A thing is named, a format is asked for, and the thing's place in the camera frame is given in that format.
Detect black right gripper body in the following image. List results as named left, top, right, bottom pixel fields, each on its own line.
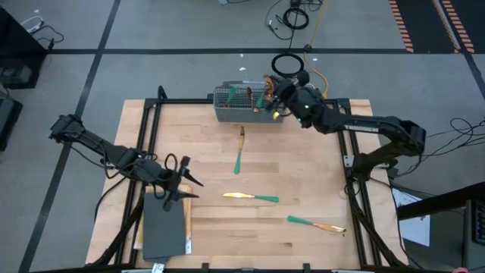
left=274, top=79, right=304, bottom=115

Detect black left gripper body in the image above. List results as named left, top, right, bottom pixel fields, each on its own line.
left=139, top=160, right=182, bottom=195

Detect grey plastic silverware basket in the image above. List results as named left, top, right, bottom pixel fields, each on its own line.
left=212, top=80, right=289, bottom=124

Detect black equipment box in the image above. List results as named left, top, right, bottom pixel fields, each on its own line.
left=0, top=94, right=23, bottom=152

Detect black desk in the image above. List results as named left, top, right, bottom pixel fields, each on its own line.
left=396, top=181, right=485, bottom=221

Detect white paper sheet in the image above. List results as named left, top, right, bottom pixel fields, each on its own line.
left=391, top=187, right=432, bottom=248

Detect black cabinet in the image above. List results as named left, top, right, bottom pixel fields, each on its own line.
left=0, top=7, right=49, bottom=90

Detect large black cable coil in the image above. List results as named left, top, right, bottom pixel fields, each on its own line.
left=271, top=52, right=305, bottom=79

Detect black looped gripper cable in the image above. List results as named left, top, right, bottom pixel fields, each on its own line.
left=164, top=152, right=180, bottom=172

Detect yellow floor cable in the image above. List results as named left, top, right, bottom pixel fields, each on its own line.
left=302, top=0, right=330, bottom=100

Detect small black cable coil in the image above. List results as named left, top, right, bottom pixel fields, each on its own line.
left=282, top=6, right=311, bottom=30

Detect black aluminium table frame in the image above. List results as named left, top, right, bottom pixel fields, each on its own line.
left=85, top=85, right=408, bottom=271

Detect black floor cables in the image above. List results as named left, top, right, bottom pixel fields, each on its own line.
left=380, top=117, right=485, bottom=177

